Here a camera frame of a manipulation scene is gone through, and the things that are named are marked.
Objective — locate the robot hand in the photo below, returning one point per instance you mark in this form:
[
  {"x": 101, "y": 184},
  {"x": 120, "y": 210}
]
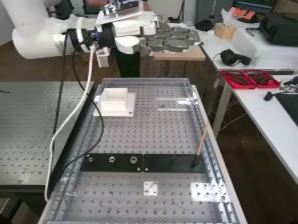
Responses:
[{"x": 133, "y": 21}]

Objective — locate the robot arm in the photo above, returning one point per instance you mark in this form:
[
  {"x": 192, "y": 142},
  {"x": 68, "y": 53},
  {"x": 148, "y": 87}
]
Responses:
[{"x": 37, "y": 36}]

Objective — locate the wooden block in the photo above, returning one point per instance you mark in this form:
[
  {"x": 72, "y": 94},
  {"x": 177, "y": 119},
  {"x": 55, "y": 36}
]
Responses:
[{"x": 225, "y": 31}]

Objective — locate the small white box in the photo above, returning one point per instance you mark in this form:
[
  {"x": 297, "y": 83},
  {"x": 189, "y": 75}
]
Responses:
[{"x": 116, "y": 100}]

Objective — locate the orange sticky notes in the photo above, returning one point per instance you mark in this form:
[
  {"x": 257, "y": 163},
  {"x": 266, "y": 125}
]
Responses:
[{"x": 242, "y": 13}]

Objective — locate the black headphones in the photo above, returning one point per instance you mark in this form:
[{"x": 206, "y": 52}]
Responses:
[{"x": 233, "y": 57}]

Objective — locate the red tray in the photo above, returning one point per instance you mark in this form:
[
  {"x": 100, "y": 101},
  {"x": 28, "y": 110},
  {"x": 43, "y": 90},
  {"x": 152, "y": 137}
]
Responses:
[{"x": 248, "y": 80}]

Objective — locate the white desk with headphones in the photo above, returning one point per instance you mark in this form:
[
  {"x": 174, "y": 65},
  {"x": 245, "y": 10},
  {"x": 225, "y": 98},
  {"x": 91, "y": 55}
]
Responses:
[{"x": 266, "y": 55}]

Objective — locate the black case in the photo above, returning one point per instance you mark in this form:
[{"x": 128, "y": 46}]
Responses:
[{"x": 280, "y": 30}]

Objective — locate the thin stick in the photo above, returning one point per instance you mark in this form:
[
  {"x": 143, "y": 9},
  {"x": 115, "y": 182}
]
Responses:
[{"x": 202, "y": 140}]

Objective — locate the metal nut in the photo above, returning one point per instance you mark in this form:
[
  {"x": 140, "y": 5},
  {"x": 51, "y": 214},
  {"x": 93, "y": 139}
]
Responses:
[
  {"x": 112, "y": 159},
  {"x": 133, "y": 159},
  {"x": 91, "y": 159}
]

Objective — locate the white desk with keyboard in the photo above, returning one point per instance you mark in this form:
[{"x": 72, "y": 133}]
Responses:
[{"x": 270, "y": 123}]

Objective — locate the black keyboard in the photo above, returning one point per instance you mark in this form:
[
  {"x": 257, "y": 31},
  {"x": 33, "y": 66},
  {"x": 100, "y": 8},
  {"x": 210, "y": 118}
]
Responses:
[{"x": 290, "y": 106}]

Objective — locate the black plate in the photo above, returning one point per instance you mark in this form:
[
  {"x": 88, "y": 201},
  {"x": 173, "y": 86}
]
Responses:
[
  {"x": 101, "y": 165},
  {"x": 174, "y": 164}
]

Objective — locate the clear box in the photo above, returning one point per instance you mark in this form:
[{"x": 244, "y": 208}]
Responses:
[{"x": 133, "y": 206}]

